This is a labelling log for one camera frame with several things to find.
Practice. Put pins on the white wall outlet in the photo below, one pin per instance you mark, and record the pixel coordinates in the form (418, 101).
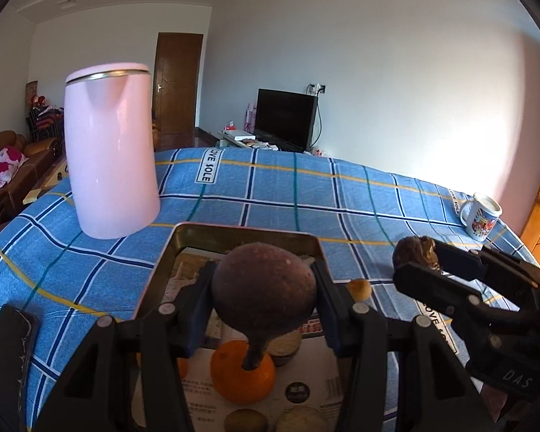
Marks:
(317, 88)

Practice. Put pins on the white flat box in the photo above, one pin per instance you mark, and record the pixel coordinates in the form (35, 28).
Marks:
(238, 135)

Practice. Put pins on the small brown round fruit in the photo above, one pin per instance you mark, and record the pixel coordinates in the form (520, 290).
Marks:
(359, 289)

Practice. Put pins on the pink electric kettle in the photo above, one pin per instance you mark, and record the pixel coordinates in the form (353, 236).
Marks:
(112, 153)

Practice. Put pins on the blue plaid tablecloth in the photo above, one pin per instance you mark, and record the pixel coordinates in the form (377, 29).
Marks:
(297, 198)

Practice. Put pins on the orange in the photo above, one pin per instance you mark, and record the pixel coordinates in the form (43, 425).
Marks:
(182, 369)
(243, 380)

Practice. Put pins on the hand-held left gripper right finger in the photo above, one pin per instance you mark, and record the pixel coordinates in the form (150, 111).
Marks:
(332, 324)

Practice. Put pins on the white printed mug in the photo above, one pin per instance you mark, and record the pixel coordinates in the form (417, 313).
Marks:
(481, 218)

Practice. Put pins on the dark purple round fruit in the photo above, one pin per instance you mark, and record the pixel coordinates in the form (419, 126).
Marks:
(265, 288)

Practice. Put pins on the round tan cake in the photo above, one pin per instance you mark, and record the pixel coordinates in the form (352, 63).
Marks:
(301, 419)
(284, 347)

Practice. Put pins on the dark brown interior door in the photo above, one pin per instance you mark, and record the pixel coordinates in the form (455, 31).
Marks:
(177, 90)

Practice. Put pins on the stack of dark chairs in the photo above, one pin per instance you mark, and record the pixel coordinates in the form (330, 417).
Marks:
(45, 123)

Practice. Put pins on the low television stand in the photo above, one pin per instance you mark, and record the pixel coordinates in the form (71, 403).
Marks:
(234, 137)

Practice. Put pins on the pink bottle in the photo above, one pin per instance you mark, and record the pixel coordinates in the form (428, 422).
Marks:
(250, 117)

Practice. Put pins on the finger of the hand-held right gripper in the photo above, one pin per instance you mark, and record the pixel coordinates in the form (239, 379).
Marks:
(432, 290)
(459, 261)

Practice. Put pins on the brown leather armchair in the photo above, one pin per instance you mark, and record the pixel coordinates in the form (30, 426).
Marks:
(155, 137)

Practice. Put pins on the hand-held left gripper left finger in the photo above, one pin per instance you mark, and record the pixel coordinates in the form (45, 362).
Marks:
(194, 324)

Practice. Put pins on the rectangular metal tin box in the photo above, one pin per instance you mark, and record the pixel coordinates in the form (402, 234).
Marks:
(234, 231)

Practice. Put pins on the brown walnut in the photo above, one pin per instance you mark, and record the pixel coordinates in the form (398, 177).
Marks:
(414, 252)

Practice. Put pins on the white pink floral pillow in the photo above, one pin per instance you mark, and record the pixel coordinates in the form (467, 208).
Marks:
(4, 166)

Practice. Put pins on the black smartphone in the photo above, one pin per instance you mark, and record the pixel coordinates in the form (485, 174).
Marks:
(11, 360)

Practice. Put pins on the brown leather sofa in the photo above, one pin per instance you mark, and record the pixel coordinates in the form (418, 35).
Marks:
(22, 175)

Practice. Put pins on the wooden coffee table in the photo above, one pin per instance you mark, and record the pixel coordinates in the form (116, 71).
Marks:
(45, 186)

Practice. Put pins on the black television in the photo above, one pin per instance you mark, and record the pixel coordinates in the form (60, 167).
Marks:
(284, 119)

